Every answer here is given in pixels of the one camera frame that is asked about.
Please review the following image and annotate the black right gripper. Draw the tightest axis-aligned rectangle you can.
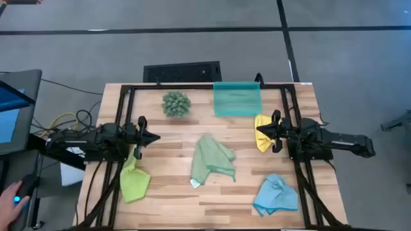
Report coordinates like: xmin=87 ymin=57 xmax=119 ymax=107
xmin=256 ymin=109 xmax=292 ymax=153

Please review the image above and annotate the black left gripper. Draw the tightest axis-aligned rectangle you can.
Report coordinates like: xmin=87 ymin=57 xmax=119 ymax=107
xmin=123 ymin=115 xmax=161 ymax=160

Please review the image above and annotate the yellow microfiber towel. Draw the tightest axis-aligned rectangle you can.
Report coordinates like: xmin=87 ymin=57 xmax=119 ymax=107
xmin=254 ymin=114 xmax=283 ymax=153

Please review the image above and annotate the sage green microfiber towel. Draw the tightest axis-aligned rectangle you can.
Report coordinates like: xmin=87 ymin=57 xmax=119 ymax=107
xmin=190 ymin=133 xmax=237 ymax=189

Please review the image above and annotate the teal translucent plastic basket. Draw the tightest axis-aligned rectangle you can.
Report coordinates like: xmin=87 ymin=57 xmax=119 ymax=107
xmin=213 ymin=81 xmax=263 ymax=117

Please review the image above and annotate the lime green microfiber towel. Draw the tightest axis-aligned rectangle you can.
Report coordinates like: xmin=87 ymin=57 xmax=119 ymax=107
xmin=119 ymin=144 xmax=152 ymax=203

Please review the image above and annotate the light blue microfiber towel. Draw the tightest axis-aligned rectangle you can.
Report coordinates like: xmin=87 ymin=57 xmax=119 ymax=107
xmin=252 ymin=173 xmax=299 ymax=217

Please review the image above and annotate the artificial green potted plant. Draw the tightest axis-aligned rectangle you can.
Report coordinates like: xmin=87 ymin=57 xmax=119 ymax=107
xmin=161 ymin=90 xmax=192 ymax=119

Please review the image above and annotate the white paper sheet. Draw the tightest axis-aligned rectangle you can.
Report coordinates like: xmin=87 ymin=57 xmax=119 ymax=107
xmin=60 ymin=146 xmax=86 ymax=187

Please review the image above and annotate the black desk beam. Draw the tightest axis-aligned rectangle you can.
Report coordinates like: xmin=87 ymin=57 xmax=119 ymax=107
xmin=27 ymin=133 xmax=87 ymax=171

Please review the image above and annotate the grey monitor with blue screen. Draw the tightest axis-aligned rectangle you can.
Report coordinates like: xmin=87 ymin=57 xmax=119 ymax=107
xmin=0 ymin=69 xmax=42 ymax=155

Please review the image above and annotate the black device with blue light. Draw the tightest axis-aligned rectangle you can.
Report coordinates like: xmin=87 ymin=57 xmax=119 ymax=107
xmin=12 ymin=174 xmax=39 ymax=231

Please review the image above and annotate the grey side desk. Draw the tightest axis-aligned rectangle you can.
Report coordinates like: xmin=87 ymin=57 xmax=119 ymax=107
xmin=0 ymin=150 xmax=41 ymax=231

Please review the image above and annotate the person's hand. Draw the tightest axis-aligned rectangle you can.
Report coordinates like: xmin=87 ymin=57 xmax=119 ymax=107
xmin=0 ymin=181 xmax=31 ymax=231

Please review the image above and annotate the dark bar with orange tip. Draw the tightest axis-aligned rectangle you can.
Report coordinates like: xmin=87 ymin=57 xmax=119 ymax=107
xmin=0 ymin=0 xmax=42 ymax=5

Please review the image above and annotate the black cable bundle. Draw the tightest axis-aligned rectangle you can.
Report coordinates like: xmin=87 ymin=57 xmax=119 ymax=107
xmin=31 ymin=101 xmax=102 ymax=144

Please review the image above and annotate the black metal table frame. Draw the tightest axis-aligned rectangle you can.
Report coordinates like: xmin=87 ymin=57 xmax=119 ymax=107
xmin=75 ymin=83 xmax=353 ymax=230

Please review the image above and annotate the yellow cable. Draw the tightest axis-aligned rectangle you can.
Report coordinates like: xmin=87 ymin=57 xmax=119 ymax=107
xmin=40 ymin=112 xmax=80 ymax=139

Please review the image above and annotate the thin black floor cable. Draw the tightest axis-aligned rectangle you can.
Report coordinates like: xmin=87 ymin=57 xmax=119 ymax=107
xmin=40 ymin=78 xmax=103 ymax=96

